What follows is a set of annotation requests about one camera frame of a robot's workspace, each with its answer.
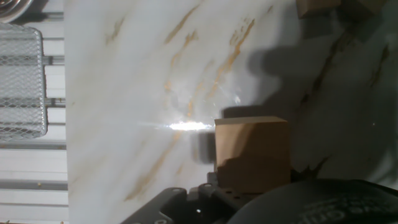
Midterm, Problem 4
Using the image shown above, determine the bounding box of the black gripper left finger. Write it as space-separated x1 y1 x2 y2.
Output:
119 172 252 224

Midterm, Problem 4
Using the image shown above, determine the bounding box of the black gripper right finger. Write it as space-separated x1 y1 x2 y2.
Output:
290 166 313 184

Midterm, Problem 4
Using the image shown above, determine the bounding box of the large wooden cube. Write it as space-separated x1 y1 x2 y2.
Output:
213 116 292 195

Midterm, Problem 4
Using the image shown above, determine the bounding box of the marble pattern mat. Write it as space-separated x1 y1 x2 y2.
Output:
63 0 398 224

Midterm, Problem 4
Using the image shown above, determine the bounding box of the small wooden cube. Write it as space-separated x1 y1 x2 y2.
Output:
295 0 342 19
341 0 389 16

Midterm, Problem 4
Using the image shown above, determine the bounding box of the clear plastic box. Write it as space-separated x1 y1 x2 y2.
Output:
0 22 49 141

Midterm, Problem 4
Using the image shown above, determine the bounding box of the steel bowl in white ring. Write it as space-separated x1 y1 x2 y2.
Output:
0 0 34 24

